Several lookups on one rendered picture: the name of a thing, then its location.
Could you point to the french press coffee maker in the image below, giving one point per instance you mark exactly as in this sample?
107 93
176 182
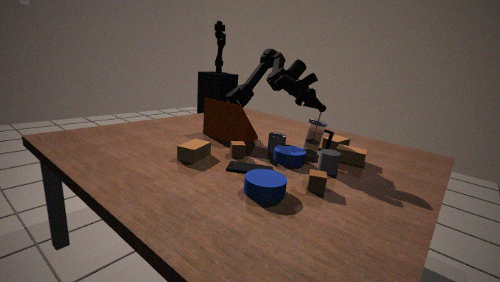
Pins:
314 135

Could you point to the blue short cylinder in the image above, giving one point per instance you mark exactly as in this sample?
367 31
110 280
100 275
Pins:
265 185
289 155

